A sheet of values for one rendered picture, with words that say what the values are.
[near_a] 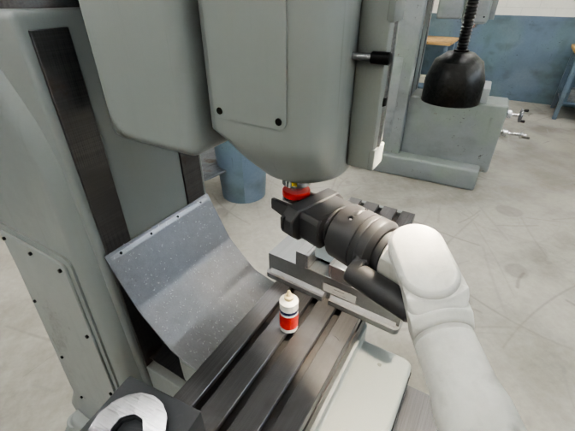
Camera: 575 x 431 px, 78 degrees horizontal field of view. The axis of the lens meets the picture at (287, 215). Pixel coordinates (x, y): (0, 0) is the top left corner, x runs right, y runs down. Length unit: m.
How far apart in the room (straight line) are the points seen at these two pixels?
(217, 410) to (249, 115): 0.51
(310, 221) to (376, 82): 0.21
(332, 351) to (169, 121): 0.54
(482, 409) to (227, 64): 0.44
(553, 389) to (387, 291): 1.77
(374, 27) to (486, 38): 6.55
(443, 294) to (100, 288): 0.71
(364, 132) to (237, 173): 2.45
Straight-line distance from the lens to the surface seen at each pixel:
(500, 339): 2.27
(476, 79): 0.51
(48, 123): 0.72
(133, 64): 0.57
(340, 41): 0.44
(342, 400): 0.86
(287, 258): 0.89
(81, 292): 0.94
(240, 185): 2.96
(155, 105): 0.56
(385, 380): 0.91
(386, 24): 0.46
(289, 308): 0.75
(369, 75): 0.47
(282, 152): 0.47
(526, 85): 7.08
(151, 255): 0.88
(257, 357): 0.78
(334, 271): 0.81
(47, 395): 2.10
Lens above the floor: 1.55
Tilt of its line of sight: 33 degrees down
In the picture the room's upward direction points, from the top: straight up
